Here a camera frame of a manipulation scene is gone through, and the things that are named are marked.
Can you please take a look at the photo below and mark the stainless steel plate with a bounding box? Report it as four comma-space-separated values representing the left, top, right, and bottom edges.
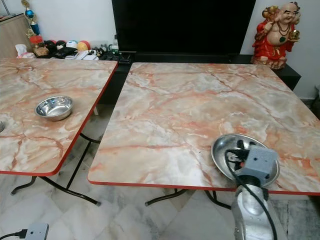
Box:
210, 133, 281, 187

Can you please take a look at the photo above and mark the marble pattern folding table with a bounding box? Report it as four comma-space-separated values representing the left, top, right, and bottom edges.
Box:
0, 57, 119, 207
87, 62, 320, 211

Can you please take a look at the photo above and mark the red laughing Buddha statue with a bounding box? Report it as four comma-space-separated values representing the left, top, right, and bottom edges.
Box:
251, 1, 302, 70

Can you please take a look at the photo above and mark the stainless steel bowl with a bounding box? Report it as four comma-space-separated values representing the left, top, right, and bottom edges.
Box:
35, 95, 74, 122

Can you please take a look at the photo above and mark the tissue box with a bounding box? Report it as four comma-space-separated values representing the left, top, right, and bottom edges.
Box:
15, 44, 34, 59

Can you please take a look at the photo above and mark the light wood cupboard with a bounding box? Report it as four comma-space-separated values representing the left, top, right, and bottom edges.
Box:
0, 13, 33, 58

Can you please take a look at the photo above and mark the black flat screen television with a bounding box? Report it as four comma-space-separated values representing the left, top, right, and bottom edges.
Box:
111, 0, 257, 55

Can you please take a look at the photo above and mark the red lidded jar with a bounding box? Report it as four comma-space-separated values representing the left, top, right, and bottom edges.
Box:
30, 35, 49, 57

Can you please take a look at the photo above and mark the gold blue trophy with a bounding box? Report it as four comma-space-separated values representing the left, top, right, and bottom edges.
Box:
21, 0, 40, 37

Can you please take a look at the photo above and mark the orange ball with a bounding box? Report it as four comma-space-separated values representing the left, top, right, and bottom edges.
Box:
77, 40, 91, 52

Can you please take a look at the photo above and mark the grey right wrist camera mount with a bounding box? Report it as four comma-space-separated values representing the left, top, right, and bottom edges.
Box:
237, 145, 280, 187

